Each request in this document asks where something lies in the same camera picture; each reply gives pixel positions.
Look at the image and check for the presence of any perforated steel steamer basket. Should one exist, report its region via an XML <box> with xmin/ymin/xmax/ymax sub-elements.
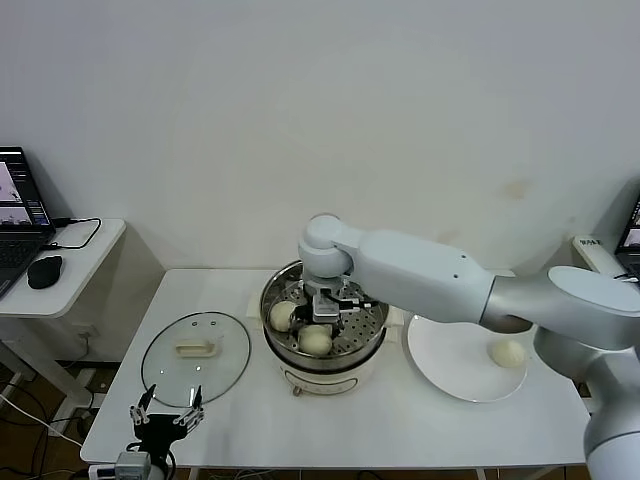
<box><xmin>244</xmin><ymin>258</ymin><xmax>404</xmax><ymax>374</ymax></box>

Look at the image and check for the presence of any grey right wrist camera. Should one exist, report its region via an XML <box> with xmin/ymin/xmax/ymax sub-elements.
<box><xmin>312</xmin><ymin>293</ymin><xmax>340</xmax><ymax>326</ymax></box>

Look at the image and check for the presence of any black laptop with pink screen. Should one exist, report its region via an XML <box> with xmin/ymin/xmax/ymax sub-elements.
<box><xmin>0</xmin><ymin>145</ymin><xmax>58</xmax><ymax>300</ymax></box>

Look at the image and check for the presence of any black laptop with dark screen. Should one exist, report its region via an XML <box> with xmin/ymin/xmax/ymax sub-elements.
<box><xmin>614</xmin><ymin>187</ymin><xmax>640</xmax><ymax>274</ymax></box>

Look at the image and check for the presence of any cream electric pot base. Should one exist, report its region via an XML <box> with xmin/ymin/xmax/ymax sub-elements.
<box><xmin>262</xmin><ymin>319</ymin><xmax>401</xmax><ymax>399</ymax></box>

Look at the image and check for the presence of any white floor cable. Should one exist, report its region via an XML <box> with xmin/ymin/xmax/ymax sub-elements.
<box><xmin>0</xmin><ymin>392</ymin><xmax>86</xmax><ymax>449</ymax></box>

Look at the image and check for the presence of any black computer mouse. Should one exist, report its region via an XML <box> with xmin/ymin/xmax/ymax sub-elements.
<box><xmin>26</xmin><ymin>254</ymin><xmax>65</xmax><ymax>290</ymax></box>

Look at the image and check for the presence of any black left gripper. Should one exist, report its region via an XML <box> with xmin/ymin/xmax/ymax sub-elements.
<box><xmin>129</xmin><ymin>383</ymin><xmax>206</xmax><ymax>454</ymax></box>

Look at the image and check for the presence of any white round plate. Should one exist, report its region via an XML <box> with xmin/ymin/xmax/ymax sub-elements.
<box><xmin>407</xmin><ymin>312</ymin><xmax>530</xmax><ymax>404</ymax></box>

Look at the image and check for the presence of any glass lid with cream handle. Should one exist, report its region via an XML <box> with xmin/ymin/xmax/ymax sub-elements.
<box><xmin>141</xmin><ymin>312</ymin><xmax>252</xmax><ymax>407</ymax></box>

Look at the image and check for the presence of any white steamed baozi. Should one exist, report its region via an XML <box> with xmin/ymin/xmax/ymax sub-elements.
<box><xmin>298</xmin><ymin>324</ymin><xmax>334</xmax><ymax>357</ymax></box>
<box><xmin>487</xmin><ymin>339</ymin><xmax>526</xmax><ymax>369</ymax></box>
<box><xmin>269</xmin><ymin>301</ymin><xmax>297</xmax><ymax>333</ymax></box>

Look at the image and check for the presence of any black laptop cable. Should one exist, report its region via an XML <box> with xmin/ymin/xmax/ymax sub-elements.
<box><xmin>43</xmin><ymin>217</ymin><xmax>103</xmax><ymax>250</ymax></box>

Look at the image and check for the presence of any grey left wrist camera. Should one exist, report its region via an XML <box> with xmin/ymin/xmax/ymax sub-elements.
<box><xmin>115</xmin><ymin>451</ymin><xmax>154</xmax><ymax>480</ymax></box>

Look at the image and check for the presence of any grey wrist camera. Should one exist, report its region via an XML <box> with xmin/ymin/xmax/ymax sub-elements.
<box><xmin>115</xmin><ymin>451</ymin><xmax>154</xmax><ymax>480</ymax></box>
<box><xmin>312</xmin><ymin>293</ymin><xmax>340</xmax><ymax>326</ymax></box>

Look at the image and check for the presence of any white side desk with mouse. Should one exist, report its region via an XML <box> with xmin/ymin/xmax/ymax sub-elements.
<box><xmin>0</xmin><ymin>218</ymin><xmax>127</xmax><ymax>421</ymax></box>

